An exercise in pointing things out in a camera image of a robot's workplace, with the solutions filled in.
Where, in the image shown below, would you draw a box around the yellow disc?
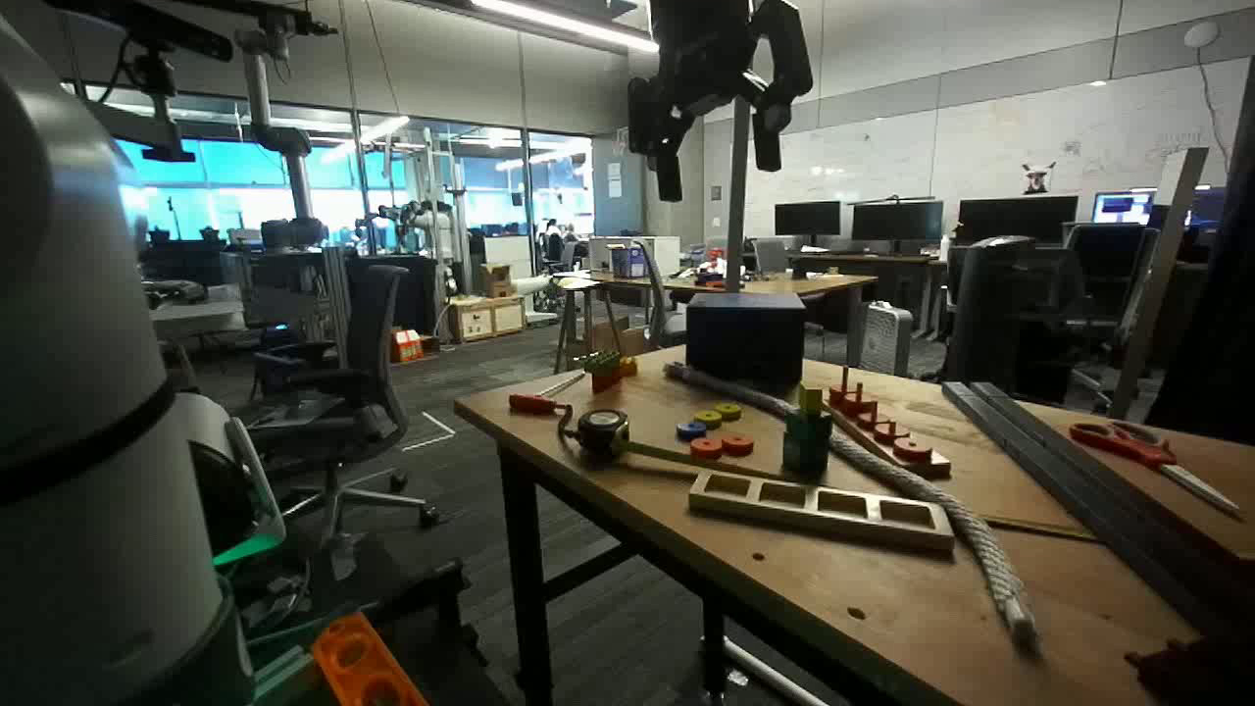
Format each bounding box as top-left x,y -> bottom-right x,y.
694,403 -> 742,427

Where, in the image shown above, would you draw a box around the black trash bin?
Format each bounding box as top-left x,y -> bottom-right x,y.
947,236 -> 1036,380

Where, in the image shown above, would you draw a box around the red handled tool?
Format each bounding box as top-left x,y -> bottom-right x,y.
511,393 -> 572,415

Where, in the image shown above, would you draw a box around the black tape measure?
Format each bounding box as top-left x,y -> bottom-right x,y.
576,407 -> 629,467

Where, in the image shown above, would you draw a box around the wooden slotted tray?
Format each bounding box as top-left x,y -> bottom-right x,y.
692,476 -> 955,559

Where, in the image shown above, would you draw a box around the green block stack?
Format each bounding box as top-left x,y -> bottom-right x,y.
783,388 -> 832,482

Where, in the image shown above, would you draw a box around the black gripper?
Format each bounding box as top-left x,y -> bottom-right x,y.
629,0 -> 811,204

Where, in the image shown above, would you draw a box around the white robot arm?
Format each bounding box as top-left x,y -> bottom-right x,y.
0,23 -> 254,706

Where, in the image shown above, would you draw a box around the dark blue cardboard box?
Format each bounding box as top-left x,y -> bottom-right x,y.
687,295 -> 806,388

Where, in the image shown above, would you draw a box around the red disc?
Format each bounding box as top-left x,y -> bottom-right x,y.
722,435 -> 753,454

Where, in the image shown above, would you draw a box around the red handled scissors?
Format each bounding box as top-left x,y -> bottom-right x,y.
1070,425 -> 1242,520

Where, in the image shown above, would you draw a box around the grey braided hose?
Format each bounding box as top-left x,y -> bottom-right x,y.
664,361 -> 1045,656

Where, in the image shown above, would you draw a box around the black metal rail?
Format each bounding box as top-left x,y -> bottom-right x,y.
940,380 -> 1255,639

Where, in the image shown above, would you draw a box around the black office chair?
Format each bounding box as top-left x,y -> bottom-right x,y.
245,263 -> 438,529

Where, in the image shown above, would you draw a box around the blue disc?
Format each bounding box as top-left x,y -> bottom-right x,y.
675,421 -> 710,442

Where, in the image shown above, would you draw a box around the grey metal pole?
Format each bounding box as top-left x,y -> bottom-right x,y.
727,97 -> 751,295

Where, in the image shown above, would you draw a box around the red peg board toy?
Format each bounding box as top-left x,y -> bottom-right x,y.
824,374 -> 949,478

